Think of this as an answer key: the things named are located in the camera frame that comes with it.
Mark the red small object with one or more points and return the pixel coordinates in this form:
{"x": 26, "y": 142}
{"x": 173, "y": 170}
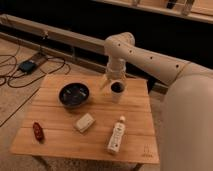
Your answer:
{"x": 38, "y": 131}

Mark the black power adapter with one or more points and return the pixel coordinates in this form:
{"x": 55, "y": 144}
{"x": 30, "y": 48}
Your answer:
{"x": 27, "y": 66}

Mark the white plastic bottle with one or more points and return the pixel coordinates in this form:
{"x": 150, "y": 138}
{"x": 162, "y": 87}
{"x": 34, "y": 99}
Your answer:
{"x": 116, "y": 137}

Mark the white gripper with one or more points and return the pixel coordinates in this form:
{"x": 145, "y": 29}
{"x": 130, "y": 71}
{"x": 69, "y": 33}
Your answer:
{"x": 115, "y": 70}

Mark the dark ceramic bowl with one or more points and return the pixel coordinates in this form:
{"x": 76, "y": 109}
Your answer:
{"x": 74, "y": 95}

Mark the wooden folding table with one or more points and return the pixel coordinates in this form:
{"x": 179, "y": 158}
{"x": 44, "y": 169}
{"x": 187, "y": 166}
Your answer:
{"x": 72, "y": 117}

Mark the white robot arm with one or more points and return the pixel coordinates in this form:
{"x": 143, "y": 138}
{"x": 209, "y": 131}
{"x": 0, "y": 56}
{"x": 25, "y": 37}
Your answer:
{"x": 188, "y": 104}

